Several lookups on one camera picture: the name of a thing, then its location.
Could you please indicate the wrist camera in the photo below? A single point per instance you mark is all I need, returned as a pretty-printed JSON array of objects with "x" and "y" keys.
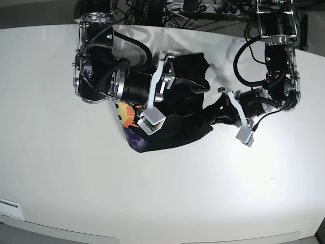
[
  {"x": 245, "y": 136},
  {"x": 151, "y": 120}
]

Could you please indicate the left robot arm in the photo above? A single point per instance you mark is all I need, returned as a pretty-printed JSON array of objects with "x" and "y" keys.
[{"x": 273, "y": 23}]

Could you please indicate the black T-shirt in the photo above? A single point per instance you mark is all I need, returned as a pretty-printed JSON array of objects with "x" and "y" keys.
[{"x": 185, "y": 122}]

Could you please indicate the white label plate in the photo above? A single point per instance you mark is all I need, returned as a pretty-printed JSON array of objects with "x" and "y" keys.
[{"x": 11, "y": 209}]

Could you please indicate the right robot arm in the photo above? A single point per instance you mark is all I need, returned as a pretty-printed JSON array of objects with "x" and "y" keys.
[{"x": 95, "y": 62}]

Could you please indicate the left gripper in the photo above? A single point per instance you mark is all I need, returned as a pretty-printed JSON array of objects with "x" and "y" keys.
[{"x": 250, "y": 102}]

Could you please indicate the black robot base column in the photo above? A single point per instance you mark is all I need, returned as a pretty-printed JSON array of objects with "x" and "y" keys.
[{"x": 149, "y": 12}]

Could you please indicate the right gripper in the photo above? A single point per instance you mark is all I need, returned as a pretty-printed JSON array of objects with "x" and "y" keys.
[{"x": 144, "y": 89}]

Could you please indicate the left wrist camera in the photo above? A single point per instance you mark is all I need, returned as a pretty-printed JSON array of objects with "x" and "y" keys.
[{"x": 245, "y": 136}]

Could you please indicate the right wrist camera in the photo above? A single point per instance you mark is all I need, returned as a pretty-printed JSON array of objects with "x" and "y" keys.
[{"x": 151, "y": 120}]

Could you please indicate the white power strip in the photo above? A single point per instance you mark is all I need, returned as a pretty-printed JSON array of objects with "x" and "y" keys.
[{"x": 224, "y": 7}]

